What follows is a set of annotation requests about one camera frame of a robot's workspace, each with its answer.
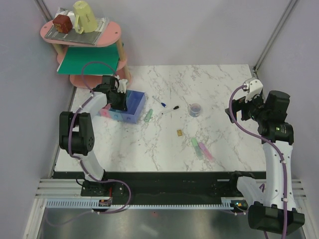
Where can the blue cap marker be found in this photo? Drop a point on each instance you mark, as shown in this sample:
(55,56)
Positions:
(159,101)

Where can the yellow mug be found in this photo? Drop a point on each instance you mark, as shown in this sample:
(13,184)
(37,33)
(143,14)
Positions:
(85,21)

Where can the grey magazine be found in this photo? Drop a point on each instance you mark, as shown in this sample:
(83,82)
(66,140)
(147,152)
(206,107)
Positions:
(74,37)

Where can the purple drawer bin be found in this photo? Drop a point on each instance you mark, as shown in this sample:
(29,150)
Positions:
(135,104)

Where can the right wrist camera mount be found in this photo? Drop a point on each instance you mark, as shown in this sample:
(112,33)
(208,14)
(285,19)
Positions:
(253,87)

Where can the light blue drawer bin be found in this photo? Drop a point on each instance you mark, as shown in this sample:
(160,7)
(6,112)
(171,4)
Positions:
(116,114)

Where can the green highlighter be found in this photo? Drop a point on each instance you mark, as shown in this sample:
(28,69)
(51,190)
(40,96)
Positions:
(148,115)
(196,148)

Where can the white cable duct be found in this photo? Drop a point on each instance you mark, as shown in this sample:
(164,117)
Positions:
(226,204)

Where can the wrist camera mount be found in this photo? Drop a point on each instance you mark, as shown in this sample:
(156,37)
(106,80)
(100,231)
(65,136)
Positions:
(122,86)
(253,87)

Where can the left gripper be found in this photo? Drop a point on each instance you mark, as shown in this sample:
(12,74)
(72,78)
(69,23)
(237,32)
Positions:
(123,106)

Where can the small yellow eraser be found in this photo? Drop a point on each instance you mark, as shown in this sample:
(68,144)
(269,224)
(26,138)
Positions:
(179,132)

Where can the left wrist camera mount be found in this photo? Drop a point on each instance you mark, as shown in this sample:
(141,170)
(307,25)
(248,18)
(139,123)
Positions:
(122,86)

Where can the red brown cube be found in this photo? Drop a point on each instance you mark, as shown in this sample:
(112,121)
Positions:
(63,24)

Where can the green folder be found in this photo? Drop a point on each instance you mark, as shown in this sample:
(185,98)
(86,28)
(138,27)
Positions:
(104,60)

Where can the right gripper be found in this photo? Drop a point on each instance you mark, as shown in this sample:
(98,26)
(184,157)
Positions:
(238,105)

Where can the black cap marker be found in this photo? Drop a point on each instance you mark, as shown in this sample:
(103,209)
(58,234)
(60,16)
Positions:
(170,110)

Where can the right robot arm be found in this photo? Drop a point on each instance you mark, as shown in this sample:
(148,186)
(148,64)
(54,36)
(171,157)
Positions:
(273,209)

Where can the pink drawer bin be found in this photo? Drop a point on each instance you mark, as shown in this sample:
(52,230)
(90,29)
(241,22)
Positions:
(105,111)

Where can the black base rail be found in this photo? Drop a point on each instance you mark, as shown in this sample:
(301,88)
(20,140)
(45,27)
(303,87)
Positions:
(168,188)

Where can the pink wooden tiered shelf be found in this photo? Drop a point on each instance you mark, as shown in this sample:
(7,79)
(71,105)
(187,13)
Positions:
(111,36)

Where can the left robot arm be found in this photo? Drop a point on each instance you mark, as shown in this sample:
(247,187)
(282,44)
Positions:
(76,133)

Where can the pink highlighter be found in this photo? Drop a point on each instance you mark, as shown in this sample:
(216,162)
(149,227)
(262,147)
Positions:
(206,152)

